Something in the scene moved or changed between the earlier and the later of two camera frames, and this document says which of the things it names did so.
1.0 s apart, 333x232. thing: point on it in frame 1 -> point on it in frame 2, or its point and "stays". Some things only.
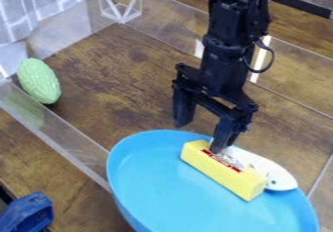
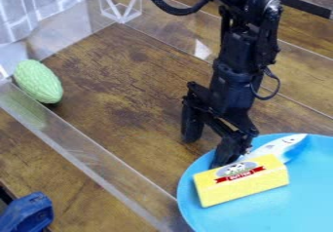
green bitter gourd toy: (38, 81) stays
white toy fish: (278, 178) -> (276, 148)
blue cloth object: (28, 213) stays
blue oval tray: (161, 194) -> (294, 206)
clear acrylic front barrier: (73, 141) stays
